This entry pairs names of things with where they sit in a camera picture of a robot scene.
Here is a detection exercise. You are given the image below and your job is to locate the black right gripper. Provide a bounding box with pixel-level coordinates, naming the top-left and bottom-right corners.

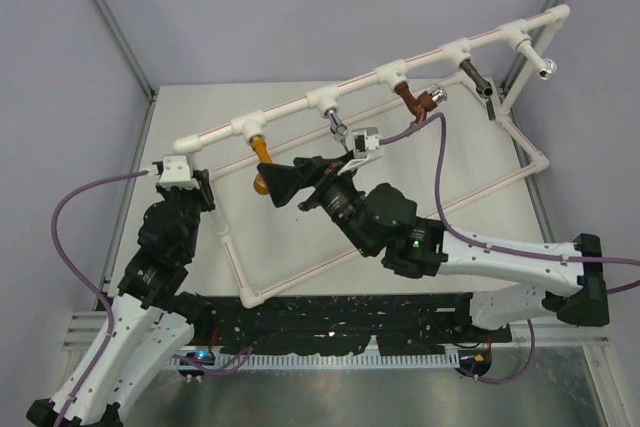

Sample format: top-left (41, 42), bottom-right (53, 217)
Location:
top-left (257, 150), bottom-right (373, 256)

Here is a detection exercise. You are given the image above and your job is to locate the yellow water faucet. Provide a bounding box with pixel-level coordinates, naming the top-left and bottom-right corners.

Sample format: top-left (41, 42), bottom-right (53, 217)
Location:
top-left (249, 135), bottom-right (272, 195)

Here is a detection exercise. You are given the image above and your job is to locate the white PVC pipe frame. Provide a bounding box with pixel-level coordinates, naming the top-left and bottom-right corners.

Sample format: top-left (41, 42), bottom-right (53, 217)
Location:
top-left (172, 3), bottom-right (571, 308)

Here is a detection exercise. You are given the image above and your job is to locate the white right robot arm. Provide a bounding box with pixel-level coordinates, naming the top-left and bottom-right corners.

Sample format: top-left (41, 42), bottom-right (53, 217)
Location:
top-left (257, 157), bottom-right (610, 341)

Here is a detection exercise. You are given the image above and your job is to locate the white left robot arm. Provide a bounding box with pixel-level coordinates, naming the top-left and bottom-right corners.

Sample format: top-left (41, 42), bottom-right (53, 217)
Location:
top-left (26, 167), bottom-right (215, 426)

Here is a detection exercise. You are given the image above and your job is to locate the brown water faucet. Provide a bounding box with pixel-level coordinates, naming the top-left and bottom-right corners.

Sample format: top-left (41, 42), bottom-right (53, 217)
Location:
top-left (394, 81), bottom-right (448, 124)

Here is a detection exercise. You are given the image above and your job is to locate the chrome lever faucet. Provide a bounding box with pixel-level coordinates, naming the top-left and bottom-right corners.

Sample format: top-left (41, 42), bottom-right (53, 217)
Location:
top-left (324, 108), bottom-right (349, 142)

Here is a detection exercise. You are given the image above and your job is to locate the dark grey lever faucet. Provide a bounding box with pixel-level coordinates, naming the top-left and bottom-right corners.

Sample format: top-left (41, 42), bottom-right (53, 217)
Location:
top-left (459, 58), bottom-right (496, 121)

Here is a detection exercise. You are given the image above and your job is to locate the white chrome-tipped faucet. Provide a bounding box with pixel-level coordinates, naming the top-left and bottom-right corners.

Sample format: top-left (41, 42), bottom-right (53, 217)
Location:
top-left (518, 41), bottom-right (557, 80)

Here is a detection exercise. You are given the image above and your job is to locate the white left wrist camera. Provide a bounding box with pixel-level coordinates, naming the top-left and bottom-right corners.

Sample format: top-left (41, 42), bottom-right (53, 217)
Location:
top-left (143, 155), bottom-right (196, 189)

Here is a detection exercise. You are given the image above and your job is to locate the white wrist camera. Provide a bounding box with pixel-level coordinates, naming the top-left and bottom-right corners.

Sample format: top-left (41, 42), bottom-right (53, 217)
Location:
top-left (143, 155), bottom-right (196, 189)
top-left (339, 127), bottom-right (383, 175)

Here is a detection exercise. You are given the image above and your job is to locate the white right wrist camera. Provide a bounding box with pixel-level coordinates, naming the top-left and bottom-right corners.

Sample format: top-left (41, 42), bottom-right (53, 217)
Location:
top-left (339, 127), bottom-right (383, 175)

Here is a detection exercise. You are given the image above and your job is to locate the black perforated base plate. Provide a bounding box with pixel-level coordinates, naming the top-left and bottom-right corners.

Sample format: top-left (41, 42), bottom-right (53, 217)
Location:
top-left (191, 294), bottom-right (512, 357)

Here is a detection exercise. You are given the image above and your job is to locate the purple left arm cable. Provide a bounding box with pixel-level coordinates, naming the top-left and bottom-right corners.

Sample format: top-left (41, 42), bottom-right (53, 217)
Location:
top-left (51, 170), bottom-right (256, 427)

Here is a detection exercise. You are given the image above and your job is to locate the aluminium front rail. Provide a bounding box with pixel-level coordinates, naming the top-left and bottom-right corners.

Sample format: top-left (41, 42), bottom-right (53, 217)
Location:
top-left (62, 304), bottom-right (614, 351)

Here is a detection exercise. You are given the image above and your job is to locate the white slotted cable duct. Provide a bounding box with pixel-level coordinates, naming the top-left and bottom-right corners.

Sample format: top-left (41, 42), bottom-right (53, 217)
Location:
top-left (169, 351), bottom-right (461, 373)

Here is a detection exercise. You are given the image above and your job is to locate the aluminium frame post left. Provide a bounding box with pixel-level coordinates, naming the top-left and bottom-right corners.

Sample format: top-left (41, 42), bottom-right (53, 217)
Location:
top-left (89, 0), bottom-right (156, 102)

